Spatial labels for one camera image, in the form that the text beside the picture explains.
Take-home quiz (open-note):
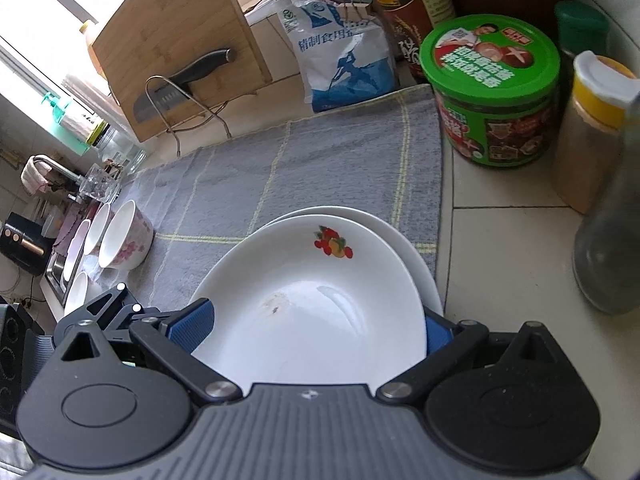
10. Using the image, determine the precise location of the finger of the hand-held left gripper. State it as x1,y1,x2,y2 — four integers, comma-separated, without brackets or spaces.
81,282,128,329
106,302,174,336

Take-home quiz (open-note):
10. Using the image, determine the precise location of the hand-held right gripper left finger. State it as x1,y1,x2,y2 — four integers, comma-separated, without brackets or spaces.
47,298,245,407

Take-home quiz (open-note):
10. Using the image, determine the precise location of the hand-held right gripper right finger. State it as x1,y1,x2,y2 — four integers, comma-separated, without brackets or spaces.
375,309,572,406

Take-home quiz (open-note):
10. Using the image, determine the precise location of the white bowl with pink flowers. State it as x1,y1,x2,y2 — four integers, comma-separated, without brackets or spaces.
97,199,155,269
63,272,91,314
82,203,112,256

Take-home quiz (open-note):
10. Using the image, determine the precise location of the white plate with fruit print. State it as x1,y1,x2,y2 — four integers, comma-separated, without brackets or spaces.
187,219,429,389
272,204,445,319

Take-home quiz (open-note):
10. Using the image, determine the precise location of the black appliance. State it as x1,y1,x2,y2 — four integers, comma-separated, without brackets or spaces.
0,212,54,276

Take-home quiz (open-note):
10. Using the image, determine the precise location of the clear drinking glass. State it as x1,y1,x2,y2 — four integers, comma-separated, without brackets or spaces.
84,163,124,204

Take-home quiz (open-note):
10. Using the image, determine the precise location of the metal faucet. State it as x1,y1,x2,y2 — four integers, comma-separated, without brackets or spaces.
19,154,86,196

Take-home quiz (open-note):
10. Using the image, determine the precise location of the glass jar with dark lid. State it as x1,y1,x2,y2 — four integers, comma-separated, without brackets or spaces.
84,119,149,171

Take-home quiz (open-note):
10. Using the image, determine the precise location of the grey and teal checked towel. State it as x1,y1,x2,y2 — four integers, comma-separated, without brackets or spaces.
62,83,445,322

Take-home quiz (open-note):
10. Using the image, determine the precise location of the glass bottle with red cap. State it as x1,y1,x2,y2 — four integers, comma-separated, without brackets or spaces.
572,104,640,316

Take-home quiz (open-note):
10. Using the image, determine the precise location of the green soap bottle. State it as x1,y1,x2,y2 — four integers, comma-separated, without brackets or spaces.
42,90,96,151

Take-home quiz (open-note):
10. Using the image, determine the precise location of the yellow-lidded spice jar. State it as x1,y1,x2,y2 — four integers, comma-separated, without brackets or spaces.
551,51,640,215

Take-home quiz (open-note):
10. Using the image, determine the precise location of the green-lidded sauce tub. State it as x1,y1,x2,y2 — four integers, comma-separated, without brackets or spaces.
418,13,561,167

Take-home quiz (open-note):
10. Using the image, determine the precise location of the orange oil bottle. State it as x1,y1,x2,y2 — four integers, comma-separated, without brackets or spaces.
79,19,101,51

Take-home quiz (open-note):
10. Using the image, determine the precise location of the wooden cutting board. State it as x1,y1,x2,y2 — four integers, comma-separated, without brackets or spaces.
89,0,274,144

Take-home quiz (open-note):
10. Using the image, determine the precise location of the white and blue salt bag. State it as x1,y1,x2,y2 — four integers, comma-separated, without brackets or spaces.
269,0,401,114

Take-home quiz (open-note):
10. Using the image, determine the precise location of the dark soy sauce bottle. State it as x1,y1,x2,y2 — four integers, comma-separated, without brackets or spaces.
362,0,456,84

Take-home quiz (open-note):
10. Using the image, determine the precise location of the green-lidded jar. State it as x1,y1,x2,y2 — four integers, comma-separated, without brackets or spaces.
553,0,611,61

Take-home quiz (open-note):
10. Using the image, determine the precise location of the metal wire rack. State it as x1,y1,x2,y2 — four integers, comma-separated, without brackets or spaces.
144,74,261,159

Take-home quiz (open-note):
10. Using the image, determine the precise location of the black-handled kitchen knife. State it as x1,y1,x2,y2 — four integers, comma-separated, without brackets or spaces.
133,48,235,124

